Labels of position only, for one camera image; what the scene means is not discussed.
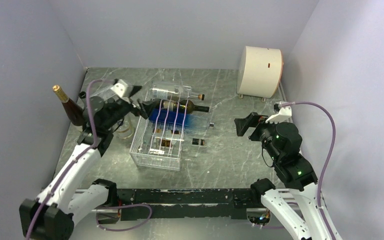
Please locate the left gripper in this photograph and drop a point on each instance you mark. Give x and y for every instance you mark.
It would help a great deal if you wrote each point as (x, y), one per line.
(145, 107)

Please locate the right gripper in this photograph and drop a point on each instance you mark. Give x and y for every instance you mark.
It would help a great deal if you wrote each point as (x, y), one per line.
(242, 124)

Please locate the clear bottle cork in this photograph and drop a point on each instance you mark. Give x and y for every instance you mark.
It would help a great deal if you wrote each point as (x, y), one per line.
(176, 93)

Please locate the clear bottle blue emblem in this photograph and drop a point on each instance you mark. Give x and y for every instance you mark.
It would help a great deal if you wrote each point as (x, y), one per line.
(124, 128)

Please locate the green wine bottle white label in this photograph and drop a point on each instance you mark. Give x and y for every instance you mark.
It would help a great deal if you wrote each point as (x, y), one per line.
(82, 96)

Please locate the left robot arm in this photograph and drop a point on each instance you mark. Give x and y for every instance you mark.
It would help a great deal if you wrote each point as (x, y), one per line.
(55, 212)

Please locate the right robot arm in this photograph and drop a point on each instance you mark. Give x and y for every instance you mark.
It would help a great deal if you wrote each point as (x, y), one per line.
(282, 142)

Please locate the clear bottle black gold cap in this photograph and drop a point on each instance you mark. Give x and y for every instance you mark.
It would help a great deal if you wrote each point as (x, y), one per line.
(173, 138)

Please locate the dark green wine bottle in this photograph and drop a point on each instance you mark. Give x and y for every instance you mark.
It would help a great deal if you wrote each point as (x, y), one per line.
(184, 106)

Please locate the amber bottle gold cap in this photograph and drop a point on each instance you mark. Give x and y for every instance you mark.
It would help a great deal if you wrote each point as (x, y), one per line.
(73, 111)

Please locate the cream cylindrical appliance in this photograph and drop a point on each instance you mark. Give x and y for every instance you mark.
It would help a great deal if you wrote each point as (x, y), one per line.
(260, 71)

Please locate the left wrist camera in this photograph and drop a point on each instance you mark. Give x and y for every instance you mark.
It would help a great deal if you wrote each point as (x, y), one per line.
(124, 89)

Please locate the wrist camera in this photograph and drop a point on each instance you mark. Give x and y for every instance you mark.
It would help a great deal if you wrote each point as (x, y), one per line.
(124, 89)
(282, 113)

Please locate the white wire wine rack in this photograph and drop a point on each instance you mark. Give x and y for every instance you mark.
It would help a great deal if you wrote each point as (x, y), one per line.
(142, 151)

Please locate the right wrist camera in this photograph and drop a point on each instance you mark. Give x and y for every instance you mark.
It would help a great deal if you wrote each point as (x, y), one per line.
(282, 113)

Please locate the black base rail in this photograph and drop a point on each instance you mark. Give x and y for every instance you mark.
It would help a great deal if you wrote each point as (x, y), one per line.
(140, 203)

